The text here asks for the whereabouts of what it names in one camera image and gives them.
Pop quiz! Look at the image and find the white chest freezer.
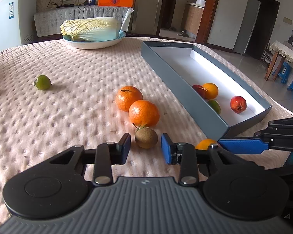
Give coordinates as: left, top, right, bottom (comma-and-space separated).
0, 0, 36, 52

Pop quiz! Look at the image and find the brown kiwi fruit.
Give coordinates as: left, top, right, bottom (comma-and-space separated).
135, 128, 158, 149

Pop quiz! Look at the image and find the mandarin orange with stem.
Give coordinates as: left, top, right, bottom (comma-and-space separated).
115, 86, 143, 112

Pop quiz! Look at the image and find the napa cabbage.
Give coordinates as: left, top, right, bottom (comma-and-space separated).
60, 17, 121, 42

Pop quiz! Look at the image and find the grey rectangular box tray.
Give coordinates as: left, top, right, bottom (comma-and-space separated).
141, 41, 272, 140

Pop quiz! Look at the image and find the wooden side table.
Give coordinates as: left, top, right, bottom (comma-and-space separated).
264, 41, 293, 81

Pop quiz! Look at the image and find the pink quilted table cover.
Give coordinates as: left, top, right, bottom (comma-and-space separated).
0, 37, 293, 233

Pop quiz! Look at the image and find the cloth covered tv cabinet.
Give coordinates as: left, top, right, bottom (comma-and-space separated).
33, 4, 134, 38

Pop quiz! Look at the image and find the blue plastic stool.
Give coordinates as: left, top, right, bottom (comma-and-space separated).
272, 61, 293, 92

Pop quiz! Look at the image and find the round orange tomato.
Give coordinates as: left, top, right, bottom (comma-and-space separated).
203, 83, 219, 100

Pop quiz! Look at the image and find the wooden kitchen cabinet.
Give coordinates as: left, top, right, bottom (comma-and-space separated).
181, 3, 204, 38

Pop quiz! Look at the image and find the green tomato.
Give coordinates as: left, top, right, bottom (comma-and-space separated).
207, 99, 221, 115
34, 75, 52, 90

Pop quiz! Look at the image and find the red tomato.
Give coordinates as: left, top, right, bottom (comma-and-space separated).
192, 84, 207, 99
230, 96, 247, 113

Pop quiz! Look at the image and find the light blue ceramic plate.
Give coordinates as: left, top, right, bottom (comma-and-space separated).
63, 30, 126, 50

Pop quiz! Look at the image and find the yellow orange tomato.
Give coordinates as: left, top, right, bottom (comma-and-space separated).
195, 138, 217, 151

